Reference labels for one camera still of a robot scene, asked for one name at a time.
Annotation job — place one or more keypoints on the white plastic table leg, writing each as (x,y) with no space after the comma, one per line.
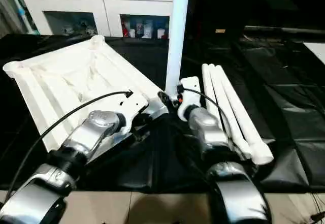
(177,36)
(222,92)
(232,92)
(214,92)

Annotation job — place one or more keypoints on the white plastic table top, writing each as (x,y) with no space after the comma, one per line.
(66,82)

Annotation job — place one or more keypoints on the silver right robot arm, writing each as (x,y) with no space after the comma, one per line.
(208,127)

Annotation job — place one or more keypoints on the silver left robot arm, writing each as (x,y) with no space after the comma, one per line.
(91,132)

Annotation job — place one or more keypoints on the small red bottle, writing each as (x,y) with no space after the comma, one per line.
(124,30)

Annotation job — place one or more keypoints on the dark cabinet with yellow label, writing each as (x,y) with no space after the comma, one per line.
(244,3)

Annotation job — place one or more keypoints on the black work mat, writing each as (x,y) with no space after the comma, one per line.
(294,132)

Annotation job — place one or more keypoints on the black horizontal bar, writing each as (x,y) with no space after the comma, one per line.
(284,30)

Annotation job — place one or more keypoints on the white flat board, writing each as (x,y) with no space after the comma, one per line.
(316,51)

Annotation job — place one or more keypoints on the white and teal pole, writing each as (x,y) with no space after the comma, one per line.
(20,5)

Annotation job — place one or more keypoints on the grey curtain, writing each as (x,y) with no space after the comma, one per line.
(5,10)

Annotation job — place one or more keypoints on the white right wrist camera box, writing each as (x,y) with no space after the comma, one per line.
(189,99)

